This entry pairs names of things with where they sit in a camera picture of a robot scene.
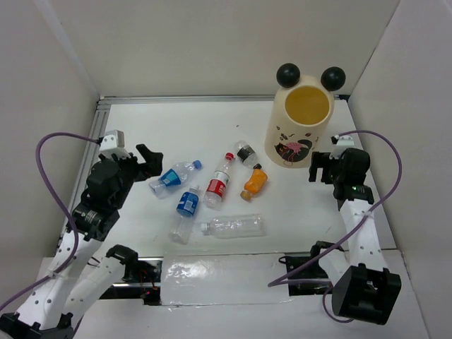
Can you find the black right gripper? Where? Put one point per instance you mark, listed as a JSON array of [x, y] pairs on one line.
[[320, 160]]

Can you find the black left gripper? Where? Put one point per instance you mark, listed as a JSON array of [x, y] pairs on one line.
[[153, 166]]

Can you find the blue label white cap bottle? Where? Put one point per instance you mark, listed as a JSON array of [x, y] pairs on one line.
[[185, 215]]

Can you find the orange juice bottle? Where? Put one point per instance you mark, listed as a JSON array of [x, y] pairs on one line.
[[254, 185]]

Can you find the black label clear bottle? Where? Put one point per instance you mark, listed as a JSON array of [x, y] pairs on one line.
[[247, 155]]

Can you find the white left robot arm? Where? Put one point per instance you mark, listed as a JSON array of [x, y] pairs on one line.
[[57, 305]]

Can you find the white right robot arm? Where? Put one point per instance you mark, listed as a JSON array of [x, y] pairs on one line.
[[363, 288]]

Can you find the cream bin with black ears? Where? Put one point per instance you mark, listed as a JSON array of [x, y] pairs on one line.
[[302, 108]]

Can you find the crushed blue cap water bottle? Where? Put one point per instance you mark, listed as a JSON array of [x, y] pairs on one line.
[[177, 176]]

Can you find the red label red cap bottle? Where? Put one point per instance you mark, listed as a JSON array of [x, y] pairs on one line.
[[215, 192]]

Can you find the clear unlabelled plastic bottle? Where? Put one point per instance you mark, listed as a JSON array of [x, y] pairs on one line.
[[234, 227]]

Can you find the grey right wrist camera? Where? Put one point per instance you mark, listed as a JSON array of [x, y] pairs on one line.
[[341, 144]]

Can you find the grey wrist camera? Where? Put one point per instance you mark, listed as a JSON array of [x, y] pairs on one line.
[[341, 144], [112, 143]]

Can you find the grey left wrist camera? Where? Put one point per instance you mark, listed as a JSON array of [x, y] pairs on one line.
[[112, 143]]

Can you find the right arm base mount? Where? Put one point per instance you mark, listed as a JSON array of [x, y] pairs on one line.
[[318, 277]]

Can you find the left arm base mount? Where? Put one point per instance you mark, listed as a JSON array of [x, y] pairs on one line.
[[143, 285]]

